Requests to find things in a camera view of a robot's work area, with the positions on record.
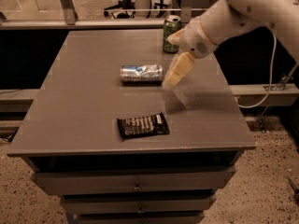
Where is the grey drawer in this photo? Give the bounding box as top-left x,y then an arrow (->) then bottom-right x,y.
31,166 -> 235,195
61,194 -> 216,215
78,212 -> 204,224

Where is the grey drawer cabinet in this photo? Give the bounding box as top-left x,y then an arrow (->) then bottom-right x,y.
7,27 -> 257,224

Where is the middle grey drawer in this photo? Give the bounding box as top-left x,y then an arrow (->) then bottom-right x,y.
61,194 -> 216,215

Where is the bottom grey drawer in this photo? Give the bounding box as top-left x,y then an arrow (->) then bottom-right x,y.
78,212 -> 204,224

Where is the black office chair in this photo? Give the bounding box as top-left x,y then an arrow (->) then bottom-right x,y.
104,0 -> 135,19

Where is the black chocolate bar wrapper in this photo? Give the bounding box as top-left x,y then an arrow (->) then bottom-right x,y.
117,113 -> 170,139

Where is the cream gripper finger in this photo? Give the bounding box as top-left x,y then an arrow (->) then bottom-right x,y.
162,52 -> 195,88
167,29 -> 184,45

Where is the white cable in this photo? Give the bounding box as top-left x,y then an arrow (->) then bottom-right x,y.
236,28 -> 278,110

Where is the top grey drawer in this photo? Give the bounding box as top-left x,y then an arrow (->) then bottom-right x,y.
31,166 -> 235,195

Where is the metal railing frame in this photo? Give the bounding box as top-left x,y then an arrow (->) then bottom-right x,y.
0,0 -> 205,30

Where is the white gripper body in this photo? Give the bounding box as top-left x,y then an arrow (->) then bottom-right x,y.
179,16 -> 218,59

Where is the green soda can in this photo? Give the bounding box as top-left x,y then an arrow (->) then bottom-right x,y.
163,15 -> 181,53

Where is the blue silver redbull can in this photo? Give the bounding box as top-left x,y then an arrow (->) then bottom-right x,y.
120,64 -> 164,82

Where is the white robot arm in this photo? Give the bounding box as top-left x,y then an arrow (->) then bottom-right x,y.
163,0 -> 299,89

